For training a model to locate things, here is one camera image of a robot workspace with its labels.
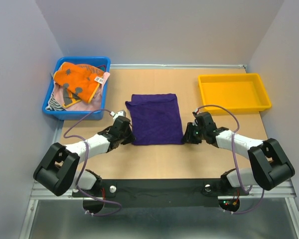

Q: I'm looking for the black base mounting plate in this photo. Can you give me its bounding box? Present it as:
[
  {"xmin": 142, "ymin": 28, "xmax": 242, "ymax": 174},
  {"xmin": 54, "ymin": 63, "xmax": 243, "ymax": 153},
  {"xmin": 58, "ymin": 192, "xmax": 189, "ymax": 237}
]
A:
[{"xmin": 71, "ymin": 178, "xmax": 240, "ymax": 209}]

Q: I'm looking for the yellow plastic tray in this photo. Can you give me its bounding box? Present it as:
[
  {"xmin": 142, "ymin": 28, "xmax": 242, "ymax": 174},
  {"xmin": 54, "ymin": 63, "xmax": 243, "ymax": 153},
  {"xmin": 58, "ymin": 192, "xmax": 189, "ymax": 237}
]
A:
[{"xmin": 198, "ymin": 73, "xmax": 272, "ymax": 115}]

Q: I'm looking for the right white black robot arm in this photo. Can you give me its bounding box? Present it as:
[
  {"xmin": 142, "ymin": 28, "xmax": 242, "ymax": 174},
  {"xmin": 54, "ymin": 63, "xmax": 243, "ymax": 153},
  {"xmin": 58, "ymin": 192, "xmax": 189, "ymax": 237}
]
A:
[{"xmin": 182, "ymin": 112, "xmax": 295, "ymax": 196}]

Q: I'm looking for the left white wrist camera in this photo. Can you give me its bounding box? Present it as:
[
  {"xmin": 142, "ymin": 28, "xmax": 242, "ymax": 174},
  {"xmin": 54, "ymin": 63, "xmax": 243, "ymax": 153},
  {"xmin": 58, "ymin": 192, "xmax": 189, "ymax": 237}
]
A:
[{"xmin": 110, "ymin": 110, "xmax": 126, "ymax": 121}]

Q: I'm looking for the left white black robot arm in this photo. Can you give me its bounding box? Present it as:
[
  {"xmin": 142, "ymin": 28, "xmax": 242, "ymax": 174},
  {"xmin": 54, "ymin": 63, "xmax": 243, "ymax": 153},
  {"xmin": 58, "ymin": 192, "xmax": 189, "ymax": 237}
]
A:
[{"xmin": 33, "ymin": 116, "xmax": 135, "ymax": 196}]

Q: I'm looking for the pink towel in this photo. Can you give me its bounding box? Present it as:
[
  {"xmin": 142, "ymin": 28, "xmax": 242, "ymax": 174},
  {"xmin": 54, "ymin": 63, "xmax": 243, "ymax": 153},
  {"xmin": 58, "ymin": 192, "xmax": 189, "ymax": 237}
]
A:
[{"xmin": 48, "ymin": 72, "xmax": 111, "ymax": 112}]

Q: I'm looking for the grey white striped towel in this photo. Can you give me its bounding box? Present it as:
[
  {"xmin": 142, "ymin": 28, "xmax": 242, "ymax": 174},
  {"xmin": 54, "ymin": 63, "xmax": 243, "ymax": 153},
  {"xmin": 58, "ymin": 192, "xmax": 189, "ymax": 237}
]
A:
[{"xmin": 45, "ymin": 94, "xmax": 65, "ymax": 111}]

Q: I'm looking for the purple towel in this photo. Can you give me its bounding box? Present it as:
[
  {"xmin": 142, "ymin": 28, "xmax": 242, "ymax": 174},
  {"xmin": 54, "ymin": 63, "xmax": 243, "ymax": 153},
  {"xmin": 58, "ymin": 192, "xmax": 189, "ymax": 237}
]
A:
[{"xmin": 125, "ymin": 94, "xmax": 183, "ymax": 146}]

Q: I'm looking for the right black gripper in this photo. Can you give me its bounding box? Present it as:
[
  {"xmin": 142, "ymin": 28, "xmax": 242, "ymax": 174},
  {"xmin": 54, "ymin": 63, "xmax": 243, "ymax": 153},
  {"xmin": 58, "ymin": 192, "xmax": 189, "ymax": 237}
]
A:
[{"xmin": 179, "ymin": 122, "xmax": 206, "ymax": 144}]

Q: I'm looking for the orange towel with grey spots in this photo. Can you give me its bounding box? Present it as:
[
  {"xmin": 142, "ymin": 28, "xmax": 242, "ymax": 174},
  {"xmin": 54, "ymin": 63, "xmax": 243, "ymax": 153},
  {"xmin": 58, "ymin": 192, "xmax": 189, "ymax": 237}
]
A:
[{"xmin": 53, "ymin": 61, "xmax": 106, "ymax": 108}]

